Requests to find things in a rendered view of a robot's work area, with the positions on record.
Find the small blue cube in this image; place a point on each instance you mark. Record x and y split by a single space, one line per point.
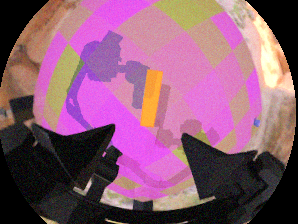
257 122

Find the orange bar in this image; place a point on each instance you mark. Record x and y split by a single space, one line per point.
152 88

